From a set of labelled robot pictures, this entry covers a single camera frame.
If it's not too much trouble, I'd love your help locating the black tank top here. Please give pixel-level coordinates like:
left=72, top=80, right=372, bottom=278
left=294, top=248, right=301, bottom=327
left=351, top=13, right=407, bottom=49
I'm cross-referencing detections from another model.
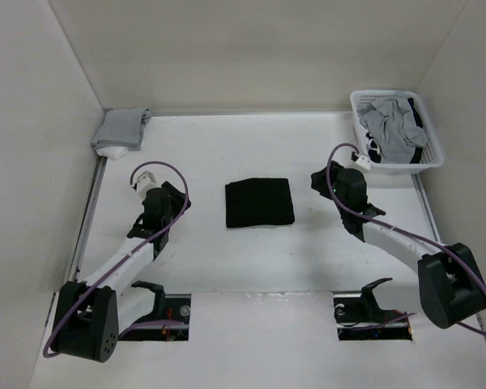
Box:
left=225, top=177, right=295, bottom=229

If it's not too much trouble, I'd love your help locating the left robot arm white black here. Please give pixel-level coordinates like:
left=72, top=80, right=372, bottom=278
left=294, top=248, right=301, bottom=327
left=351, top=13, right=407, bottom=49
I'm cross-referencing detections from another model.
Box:
left=43, top=173, right=190, bottom=362

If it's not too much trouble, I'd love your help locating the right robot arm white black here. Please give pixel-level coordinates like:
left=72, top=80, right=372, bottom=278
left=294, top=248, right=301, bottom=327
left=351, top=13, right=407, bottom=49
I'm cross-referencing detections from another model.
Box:
left=310, top=161, right=486, bottom=329

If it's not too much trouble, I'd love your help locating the folded grey tank top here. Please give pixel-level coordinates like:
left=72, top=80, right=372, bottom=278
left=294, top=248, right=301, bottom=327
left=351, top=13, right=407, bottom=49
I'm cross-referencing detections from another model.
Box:
left=91, top=108, right=152, bottom=151

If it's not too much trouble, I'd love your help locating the crumpled grey tank top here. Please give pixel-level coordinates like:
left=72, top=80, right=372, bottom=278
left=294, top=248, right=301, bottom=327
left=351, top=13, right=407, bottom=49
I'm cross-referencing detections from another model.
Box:
left=358, top=91, right=428, bottom=161

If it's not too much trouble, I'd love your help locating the black white garment in basket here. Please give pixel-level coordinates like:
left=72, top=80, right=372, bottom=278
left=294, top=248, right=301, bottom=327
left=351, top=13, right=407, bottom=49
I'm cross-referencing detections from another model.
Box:
left=362, top=96, right=425, bottom=165

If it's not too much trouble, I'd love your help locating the white plastic laundry basket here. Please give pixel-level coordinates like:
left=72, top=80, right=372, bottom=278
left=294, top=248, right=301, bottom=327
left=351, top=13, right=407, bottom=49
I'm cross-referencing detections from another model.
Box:
left=350, top=90, right=444, bottom=174

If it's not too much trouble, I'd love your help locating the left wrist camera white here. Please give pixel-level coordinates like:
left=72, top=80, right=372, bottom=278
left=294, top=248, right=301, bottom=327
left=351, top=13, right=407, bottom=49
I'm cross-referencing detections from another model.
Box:
left=133, top=171, right=158, bottom=199

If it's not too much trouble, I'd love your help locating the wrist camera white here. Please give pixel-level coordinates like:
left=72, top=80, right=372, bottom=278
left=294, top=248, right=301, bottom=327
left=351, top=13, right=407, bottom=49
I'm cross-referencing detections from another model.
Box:
left=351, top=152, right=371, bottom=173
left=133, top=171, right=158, bottom=199

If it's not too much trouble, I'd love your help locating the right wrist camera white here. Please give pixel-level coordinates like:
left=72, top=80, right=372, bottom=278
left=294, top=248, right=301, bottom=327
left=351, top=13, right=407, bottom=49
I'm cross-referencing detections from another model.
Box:
left=351, top=152, right=371, bottom=173

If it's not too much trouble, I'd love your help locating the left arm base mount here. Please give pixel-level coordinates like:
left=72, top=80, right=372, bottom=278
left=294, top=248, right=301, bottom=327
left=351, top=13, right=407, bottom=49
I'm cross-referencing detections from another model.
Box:
left=120, top=294, right=192, bottom=342

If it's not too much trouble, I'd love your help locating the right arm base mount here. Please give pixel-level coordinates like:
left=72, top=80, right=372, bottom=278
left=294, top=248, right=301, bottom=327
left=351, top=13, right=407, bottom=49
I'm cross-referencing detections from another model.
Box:
left=333, top=293, right=412, bottom=341

